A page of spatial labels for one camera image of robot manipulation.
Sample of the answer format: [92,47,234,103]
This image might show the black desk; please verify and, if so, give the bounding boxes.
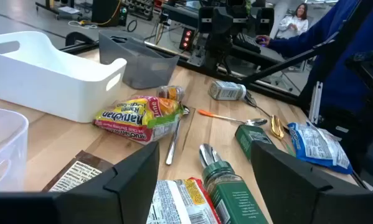
[160,2,288,71]

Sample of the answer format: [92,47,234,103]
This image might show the person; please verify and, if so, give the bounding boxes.
[256,0,373,131]
[275,2,310,40]

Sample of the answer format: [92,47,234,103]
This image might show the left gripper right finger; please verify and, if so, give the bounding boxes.
[250,141,357,224]

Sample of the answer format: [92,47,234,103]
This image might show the small steel utensil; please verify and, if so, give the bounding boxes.
[243,91,273,119]

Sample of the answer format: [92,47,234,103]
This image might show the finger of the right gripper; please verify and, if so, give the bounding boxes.
[198,6,215,34]
[256,7,275,35]

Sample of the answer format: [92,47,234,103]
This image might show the long steel spoon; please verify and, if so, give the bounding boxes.
[165,105,191,166]

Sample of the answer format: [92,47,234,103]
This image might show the black computer case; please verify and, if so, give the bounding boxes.
[91,0,128,27]

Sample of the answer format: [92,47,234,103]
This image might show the orange handled spoon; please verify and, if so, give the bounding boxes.
[197,108,268,127]

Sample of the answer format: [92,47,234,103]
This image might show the red ramen packet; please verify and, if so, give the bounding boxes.
[145,176,222,224]

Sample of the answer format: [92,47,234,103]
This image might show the black box red lights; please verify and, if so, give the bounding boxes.
[179,27,196,52]

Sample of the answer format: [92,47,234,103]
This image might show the clear plastic bin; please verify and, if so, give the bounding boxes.
[0,105,30,192]

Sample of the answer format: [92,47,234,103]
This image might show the green pepper tin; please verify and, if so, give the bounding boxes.
[234,124,274,161]

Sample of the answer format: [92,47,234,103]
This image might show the white plastic bin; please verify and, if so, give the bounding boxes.
[0,30,128,124]

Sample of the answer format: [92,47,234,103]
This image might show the small amber spice jar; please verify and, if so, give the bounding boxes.
[156,85,186,102]

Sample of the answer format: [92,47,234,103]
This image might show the grey plastic bin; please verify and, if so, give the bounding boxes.
[98,29,180,90]

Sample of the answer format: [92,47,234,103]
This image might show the yellow green ramen packet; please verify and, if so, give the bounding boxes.
[92,95,186,146]

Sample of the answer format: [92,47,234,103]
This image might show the silver aluminium extrusion bar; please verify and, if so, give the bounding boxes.
[308,80,324,125]

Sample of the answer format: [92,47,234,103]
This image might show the brown food packet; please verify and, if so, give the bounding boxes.
[42,150,114,193]

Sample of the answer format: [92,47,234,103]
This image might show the black keyboard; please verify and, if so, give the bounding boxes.
[232,32,262,54]

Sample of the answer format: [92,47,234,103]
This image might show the yellow handled spoon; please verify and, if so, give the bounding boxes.
[198,142,223,169]

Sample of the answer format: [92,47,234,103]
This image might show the blue ramen packet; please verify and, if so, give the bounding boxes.
[286,121,354,175]

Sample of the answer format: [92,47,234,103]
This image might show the green lidded oregano jar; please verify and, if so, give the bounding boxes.
[201,160,270,224]

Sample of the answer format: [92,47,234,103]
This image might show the person's hand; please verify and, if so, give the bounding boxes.
[256,34,271,47]

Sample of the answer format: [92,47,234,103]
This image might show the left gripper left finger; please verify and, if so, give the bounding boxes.
[55,141,160,224]

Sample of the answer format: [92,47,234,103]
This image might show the gold spoon green handle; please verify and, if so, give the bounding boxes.
[269,114,296,157]

